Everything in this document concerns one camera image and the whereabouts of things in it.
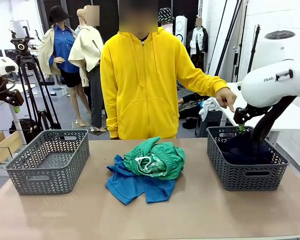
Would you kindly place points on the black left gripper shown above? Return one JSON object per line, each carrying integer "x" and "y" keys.
{"x": 12, "y": 97}

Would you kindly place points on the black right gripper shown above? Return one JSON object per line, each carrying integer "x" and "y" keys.
{"x": 242, "y": 115}

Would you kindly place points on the navy blue garment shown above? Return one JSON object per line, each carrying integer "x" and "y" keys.
{"x": 245, "y": 152}

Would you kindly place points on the blue t-shirt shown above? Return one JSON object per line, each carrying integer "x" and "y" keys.
{"x": 130, "y": 185}

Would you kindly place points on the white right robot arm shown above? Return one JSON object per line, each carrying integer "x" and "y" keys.
{"x": 270, "y": 82}

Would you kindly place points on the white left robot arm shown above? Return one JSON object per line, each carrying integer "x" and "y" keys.
{"x": 2, "y": 66}

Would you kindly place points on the person's right forearm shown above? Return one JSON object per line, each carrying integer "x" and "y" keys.
{"x": 112, "y": 120}

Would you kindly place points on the person's left forearm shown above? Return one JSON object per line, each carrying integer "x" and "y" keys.
{"x": 207, "y": 82}

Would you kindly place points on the person's left hand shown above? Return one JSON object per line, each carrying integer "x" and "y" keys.
{"x": 225, "y": 98}

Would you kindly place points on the black bag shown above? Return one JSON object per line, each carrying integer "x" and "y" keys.
{"x": 27, "y": 130}

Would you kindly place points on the white desk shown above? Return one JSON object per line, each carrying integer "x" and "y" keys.
{"x": 12, "y": 87}

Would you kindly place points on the dark stool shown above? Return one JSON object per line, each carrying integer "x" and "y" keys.
{"x": 210, "y": 125}

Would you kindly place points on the wooden box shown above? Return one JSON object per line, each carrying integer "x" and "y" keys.
{"x": 7, "y": 147}

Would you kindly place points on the white cloth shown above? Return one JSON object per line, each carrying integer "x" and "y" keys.
{"x": 208, "y": 106}

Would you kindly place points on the grey woven plastic basket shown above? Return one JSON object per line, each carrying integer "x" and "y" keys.
{"x": 250, "y": 175}
{"x": 47, "y": 165}

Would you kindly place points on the mannequin with blue shirt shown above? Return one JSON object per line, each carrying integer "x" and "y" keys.
{"x": 62, "y": 50}

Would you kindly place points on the black tripod pole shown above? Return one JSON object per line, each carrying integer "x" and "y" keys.
{"x": 253, "y": 50}

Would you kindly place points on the black light stand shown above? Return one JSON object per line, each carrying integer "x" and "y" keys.
{"x": 230, "y": 37}

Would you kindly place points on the mannequin with cream jacket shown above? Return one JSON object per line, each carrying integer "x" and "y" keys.
{"x": 90, "y": 50}

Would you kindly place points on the mannequin with black white jacket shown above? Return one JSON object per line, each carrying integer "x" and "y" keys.
{"x": 198, "y": 42}

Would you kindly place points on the person in yellow hoodie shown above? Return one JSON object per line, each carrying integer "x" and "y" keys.
{"x": 140, "y": 87}

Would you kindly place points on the white tower fan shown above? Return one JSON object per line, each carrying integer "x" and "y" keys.
{"x": 181, "y": 27}

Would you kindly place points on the black camera tripod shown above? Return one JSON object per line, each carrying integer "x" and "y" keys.
{"x": 27, "y": 62}

